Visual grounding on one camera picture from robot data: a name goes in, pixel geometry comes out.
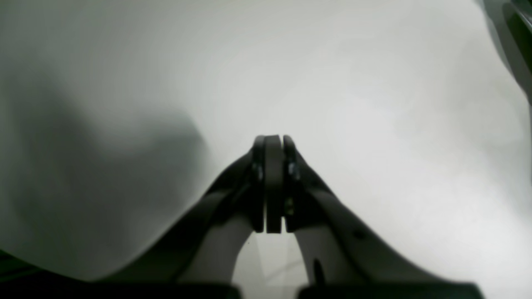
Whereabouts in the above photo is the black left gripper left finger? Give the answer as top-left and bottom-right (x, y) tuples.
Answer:
(99, 135), (266, 299)

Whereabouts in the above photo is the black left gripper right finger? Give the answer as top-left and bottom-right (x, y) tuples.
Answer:
(266, 135), (483, 299)

